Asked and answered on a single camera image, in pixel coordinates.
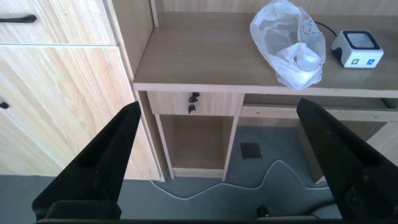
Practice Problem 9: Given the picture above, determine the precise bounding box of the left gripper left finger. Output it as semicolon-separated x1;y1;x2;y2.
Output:
31;101;142;221

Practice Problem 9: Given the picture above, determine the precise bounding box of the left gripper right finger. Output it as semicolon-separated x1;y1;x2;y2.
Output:
295;98;398;220

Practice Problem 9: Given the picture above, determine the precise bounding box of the white barcode scanner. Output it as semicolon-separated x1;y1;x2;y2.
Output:
330;29;384;69

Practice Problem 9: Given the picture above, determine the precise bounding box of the white plastic shopping bag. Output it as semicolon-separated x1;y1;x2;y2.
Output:
249;0;327;91

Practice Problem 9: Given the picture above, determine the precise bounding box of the wooden keyboard tray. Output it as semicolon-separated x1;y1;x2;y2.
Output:
239;104;398;123

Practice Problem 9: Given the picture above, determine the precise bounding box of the wooden cabinet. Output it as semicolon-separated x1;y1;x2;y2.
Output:
0;0;165;182

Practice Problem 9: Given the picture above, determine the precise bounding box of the wooden cabinet door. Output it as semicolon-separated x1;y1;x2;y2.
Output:
0;45;162;181

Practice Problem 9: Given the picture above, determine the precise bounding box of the black floor socket plate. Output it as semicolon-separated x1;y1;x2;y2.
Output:
239;142;263;160

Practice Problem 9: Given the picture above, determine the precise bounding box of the wooden drawer with keys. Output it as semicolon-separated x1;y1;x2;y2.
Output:
146;90;246;118

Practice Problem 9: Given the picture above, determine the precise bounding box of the wooden counter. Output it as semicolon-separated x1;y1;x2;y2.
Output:
104;0;398;184

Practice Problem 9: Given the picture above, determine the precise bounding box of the white cable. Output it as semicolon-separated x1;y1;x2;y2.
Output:
149;159;330;200

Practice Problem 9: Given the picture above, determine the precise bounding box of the black cable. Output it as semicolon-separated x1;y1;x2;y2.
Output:
313;21;338;38

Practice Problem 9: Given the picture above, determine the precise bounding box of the wooden drawer with black handle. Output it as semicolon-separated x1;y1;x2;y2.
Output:
0;0;118;47

